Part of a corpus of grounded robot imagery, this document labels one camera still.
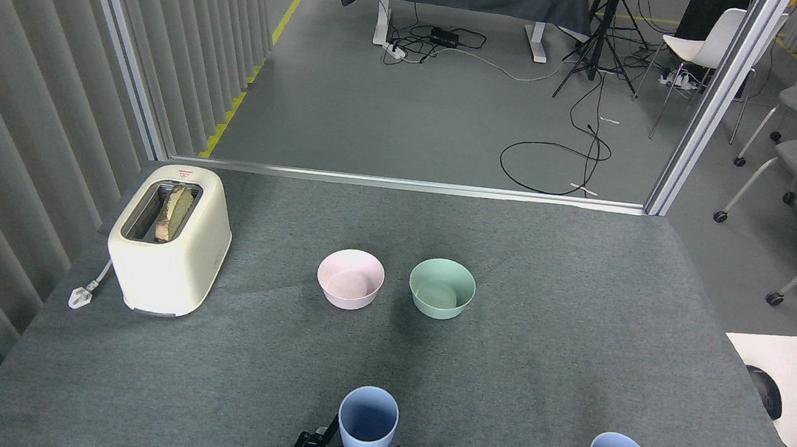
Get pink bowl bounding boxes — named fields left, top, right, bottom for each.
left=314, top=246, right=388, bottom=314

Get green bowl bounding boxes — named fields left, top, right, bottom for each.
left=405, top=256, right=480, bottom=324

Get cream toaster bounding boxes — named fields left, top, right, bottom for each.
left=101, top=158, right=239, bottom=323

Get bread slice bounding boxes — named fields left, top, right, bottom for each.
left=153, top=182, right=197, bottom=246

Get black computer mouse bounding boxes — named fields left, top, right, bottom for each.
left=741, top=365, right=787, bottom=421

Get white table leg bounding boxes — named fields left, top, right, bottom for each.
left=371, top=0, right=398, bottom=47
left=522, top=22, right=551, bottom=64

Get black tripod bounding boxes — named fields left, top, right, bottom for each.
left=552, top=0, right=655, bottom=108

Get white chair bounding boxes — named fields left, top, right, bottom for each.
left=628, top=0, right=792, bottom=153

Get white power cord with plug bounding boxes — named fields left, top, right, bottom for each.
left=67, top=256, right=115, bottom=314

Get silver frame rail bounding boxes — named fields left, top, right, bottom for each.
left=167, top=153, right=647, bottom=217

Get black floor cable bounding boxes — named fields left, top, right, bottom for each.
left=496, top=61, right=621, bottom=202

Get silver frame post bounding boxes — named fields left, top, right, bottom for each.
left=55, top=0, right=187, bottom=163
left=644, top=0, right=793, bottom=228

